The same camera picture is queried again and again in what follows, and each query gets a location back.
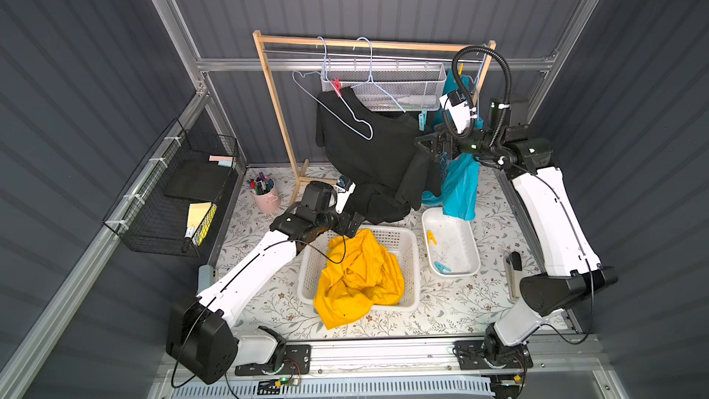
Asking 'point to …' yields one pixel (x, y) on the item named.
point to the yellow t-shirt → (360, 273)
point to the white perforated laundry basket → (401, 241)
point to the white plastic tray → (450, 244)
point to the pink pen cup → (264, 193)
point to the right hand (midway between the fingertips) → (433, 132)
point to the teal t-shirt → (458, 191)
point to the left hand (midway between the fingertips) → (347, 210)
